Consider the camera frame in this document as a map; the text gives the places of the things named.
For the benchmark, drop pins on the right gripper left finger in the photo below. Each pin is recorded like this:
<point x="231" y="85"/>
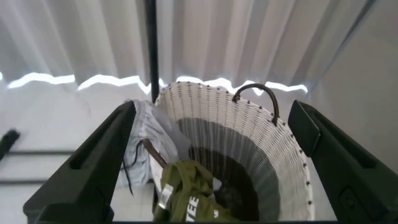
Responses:
<point x="81" y="186"/>

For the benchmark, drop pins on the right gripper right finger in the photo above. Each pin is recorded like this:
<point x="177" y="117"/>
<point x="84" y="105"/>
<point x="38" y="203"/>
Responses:
<point x="348" y="174"/>

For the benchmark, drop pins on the pale grey shorts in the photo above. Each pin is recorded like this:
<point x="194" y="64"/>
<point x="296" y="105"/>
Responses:
<point x="149" y="130"/>

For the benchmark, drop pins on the green long-sleeved shirt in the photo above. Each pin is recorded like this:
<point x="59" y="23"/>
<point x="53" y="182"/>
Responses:
<point x="186" y="183"/>

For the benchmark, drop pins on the white laundry basket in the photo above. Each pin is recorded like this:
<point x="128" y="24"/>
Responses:
<point x="248" y="130"/>

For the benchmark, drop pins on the black clothes rack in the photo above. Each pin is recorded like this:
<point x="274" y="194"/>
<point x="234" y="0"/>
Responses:
<point x="151" y="46"/>

